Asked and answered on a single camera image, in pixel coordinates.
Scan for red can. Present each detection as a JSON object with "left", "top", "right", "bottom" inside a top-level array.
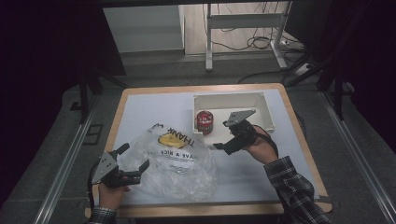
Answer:
[{"left": 195, "top": 110, "right": 215, "bottom": 135}]

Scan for white table mat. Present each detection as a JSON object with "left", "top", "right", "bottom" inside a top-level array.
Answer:
[{"left": 111, "top": 88, "right": 321, "bottom": 206}]

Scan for white cabinet panel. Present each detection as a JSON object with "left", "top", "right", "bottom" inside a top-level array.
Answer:
[{"left": 102, "top": 5, "right": 185, "bottom": 54}]

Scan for wooden table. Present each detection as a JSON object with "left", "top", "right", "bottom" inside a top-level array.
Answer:
[{"left": 84, "top": 82, "right": 332, "bottom": 218}]

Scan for black floor cables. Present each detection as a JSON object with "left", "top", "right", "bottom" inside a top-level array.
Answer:
[{"left": 202, "top": 3, "right": 307, "bottom": 63}]

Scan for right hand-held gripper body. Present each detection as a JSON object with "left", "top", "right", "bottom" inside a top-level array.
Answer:
[{"left": 224, "top": 109, "right": 259, "bottom": 147}]

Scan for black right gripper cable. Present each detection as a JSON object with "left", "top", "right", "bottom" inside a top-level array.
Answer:
[{"left": 253, "top": 125, "right": 280, "bottom": 157}]

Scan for black stand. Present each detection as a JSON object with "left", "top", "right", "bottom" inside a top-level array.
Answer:
[
  {"left": 284, "top": 52, "right": 348, "bottom": 121},
  {"left": 78, "top": 70, "right": 127, "bottom": 125}
]

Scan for white plastic box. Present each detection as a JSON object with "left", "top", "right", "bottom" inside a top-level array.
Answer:
[{"left": 191, "top": 91, "right": 276, "bottom": 149}]

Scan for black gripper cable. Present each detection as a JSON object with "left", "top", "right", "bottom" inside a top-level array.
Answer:
[
  {"left": 87, "top": 161, "right": 101, "bottom": 209},
  {"left": 253, "top": 125, "right": 280, "bottom": 157}
]

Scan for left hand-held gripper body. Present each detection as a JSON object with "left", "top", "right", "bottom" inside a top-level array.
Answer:
[{"left": 91, "top": 151, "right": 141, "bottom": 189}]

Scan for person's right hand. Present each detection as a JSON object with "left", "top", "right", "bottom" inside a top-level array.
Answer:
[{"left": 244, "top": 125, "right": 279, "bottom": 165}]

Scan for white metal desk frame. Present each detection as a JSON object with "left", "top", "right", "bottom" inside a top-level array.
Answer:
[{"left": 205, "top": 1, "right": 293, "bottom": 73}]

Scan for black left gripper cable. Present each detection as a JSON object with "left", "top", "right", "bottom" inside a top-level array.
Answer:
[{"left": 87, "top": 161, "right": 101, "bottom": 209}]

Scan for aluminium rail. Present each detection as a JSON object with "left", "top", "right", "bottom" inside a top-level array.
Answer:
[
  {"left": 319, "top": 91, "right": 396, "bottom": 224},
  {"left": 32, "top": 95, "right": 101, "bottom": 224}
]

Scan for clear printed plastic bag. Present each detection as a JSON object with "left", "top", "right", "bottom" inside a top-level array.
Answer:
[{"left": 118, "top": 122, "right": 219, "bottom": 203}]

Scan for white power strip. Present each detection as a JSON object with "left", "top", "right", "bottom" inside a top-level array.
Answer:
[{"left": 293, "top": 63, "right": 311, "bottom": 77}]

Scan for person's left hand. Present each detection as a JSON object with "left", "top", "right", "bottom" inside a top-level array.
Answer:
[{"left": 98, "top": 182, "right": 132, "bottom": 211}]

